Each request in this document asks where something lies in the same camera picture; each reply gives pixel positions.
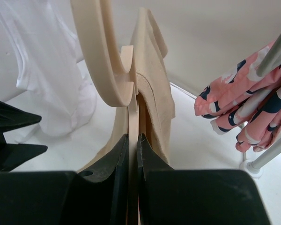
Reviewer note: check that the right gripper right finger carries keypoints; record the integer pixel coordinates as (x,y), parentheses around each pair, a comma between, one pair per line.
(195,197)

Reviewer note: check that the white garment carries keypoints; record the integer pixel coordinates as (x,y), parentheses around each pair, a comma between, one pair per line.
(44,47)

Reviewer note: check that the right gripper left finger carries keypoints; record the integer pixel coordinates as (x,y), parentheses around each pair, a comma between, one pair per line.
(95,196)

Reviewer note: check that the clothes rack frame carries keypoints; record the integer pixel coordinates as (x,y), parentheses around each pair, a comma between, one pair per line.
(194,144)

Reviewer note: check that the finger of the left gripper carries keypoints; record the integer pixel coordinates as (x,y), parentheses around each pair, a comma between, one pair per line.
(14,155)
(12,118)

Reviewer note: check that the grey hanger right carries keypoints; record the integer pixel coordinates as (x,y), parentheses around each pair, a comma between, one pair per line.
(265,61)

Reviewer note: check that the beige t shirt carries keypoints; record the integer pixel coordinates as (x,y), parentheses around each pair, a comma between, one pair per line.
(153,84)

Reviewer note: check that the pink patterned garment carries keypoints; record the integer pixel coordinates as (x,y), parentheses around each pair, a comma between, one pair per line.
(239,96)

